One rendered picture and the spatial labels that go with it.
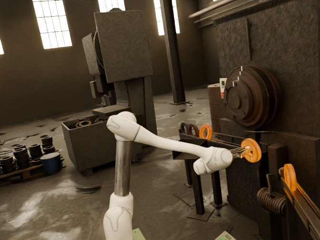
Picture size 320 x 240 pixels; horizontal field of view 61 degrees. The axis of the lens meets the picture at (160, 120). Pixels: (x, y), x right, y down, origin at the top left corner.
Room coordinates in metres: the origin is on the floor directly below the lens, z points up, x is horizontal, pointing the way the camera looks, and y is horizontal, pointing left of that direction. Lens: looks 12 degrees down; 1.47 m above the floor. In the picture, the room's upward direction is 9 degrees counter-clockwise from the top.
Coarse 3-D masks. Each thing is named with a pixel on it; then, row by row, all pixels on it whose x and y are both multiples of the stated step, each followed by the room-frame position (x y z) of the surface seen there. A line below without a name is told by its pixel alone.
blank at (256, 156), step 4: (244, 140) 1.67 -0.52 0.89; (248, 140) 1.64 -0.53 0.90; (252, 140) 1.62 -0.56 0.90; (244, 144) 1.68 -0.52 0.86; (248, 144) 1.64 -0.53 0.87; (252, 144) 1.60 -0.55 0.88; (256, 144) 1.60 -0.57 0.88; (252, 148) 1.61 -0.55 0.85; (256, 148) 1.58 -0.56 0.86; (256, 152) 1.58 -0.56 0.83; (260, 152) 1.58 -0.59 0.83; (244, 156) 1.69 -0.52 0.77; (248, 156) 1.66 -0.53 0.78; (252, 156) 1.62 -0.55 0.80; (256, 156) 1.58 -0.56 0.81; (260, 156) 1.59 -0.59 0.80; (248, 160) 1.66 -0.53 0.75; (252, 160) 1.62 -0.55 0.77; (256, 160) 1.59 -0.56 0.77
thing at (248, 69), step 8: (232, 72) 2.04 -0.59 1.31; (256, 72) 1.81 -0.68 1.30; (264, 80) 1.78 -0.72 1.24; (264, 88) 1.75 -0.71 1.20; (272, 88) 1.76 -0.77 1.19; (264, 96) 1.76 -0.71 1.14; (272, 96) 1.75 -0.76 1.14; (272, 104) 1.75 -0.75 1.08; (264, 112) 1.77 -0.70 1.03; (272, 112) 1.77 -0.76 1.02; (264, 120) 1.77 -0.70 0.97; (248, 128) 1.93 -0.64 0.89; (256, 128) 1.85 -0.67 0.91
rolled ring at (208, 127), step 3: (201, 126) 2.69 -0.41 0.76; (204, 126) 2.64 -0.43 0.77; (207, 126) 2.59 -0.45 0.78; (210, 126) 2.59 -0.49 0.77; (201, 129) 2.67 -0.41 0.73; (204, 129) 2.67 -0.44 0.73; (207, 129) 2.58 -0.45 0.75; (210, 129) 2.55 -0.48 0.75; (201, 132) 2.67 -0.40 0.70; (210, 132) 2.54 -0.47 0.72; (201, 135) 2.66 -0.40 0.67; (207, 135) 2.55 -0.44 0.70; (210, 135) 2.53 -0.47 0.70; (204, 138) 2.63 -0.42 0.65; (207, 138) 2.54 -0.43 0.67
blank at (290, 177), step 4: (288, 164) 1.45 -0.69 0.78; (284, 168) 1.49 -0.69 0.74; (288, 168) 1.42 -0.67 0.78; (292, 168) 1.41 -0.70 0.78; (284, 172) 1.50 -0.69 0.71; (288, 172) 1.41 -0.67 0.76; (292, 172) 1.39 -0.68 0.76; (284, 176) 1.51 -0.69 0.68; (288, 176) 1.41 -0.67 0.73; (292, 176) 1.38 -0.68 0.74; (288, 180) 1.46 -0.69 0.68; (292, 180) 1.37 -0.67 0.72; (296, 180) 1.37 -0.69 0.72; (288, 184) 1.42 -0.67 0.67; (292, 184) 1.37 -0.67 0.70; (296, 184) 1.37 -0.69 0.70; (292, 188) 1.38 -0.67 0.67; (296, 188) 1.37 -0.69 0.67
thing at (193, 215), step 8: (200, 144) 2.24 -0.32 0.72; (176, 152) 2.39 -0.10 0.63; (184, 152) 2.46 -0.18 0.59; (192, 160) 2.31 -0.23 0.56; (192, 168) 2.31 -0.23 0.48; (192, 176) 2.32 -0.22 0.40; (200, 184) 2.33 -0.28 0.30; (200, 192) 2.32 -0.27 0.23; (200, 200) 2.30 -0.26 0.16; (200, 208) 2.30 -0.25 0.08; (208, 208) 2.39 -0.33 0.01; (192, 216) 2.30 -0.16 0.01; (200, 216) 2.28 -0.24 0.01; (208, 216) 2.26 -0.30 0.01
